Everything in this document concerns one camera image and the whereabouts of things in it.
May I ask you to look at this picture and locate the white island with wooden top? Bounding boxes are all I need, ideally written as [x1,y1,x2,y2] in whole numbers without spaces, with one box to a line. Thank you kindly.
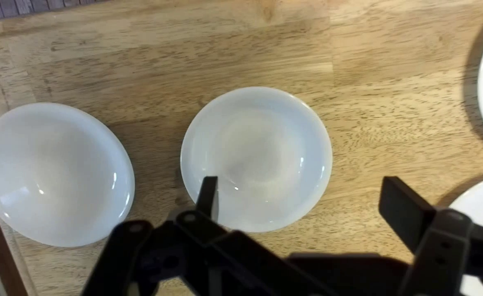
[0,0,483,296]

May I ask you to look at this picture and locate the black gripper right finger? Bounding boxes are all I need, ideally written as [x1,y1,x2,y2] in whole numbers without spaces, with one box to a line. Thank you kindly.
[377,174,483,296]

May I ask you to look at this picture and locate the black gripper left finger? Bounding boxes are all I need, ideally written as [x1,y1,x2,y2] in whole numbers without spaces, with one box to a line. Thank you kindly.
[81,174,329,296]

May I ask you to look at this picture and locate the white shallow bowl plate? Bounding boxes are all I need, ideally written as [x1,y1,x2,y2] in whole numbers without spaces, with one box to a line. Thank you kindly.
[178,86,334,235]
[0,102,136,250]

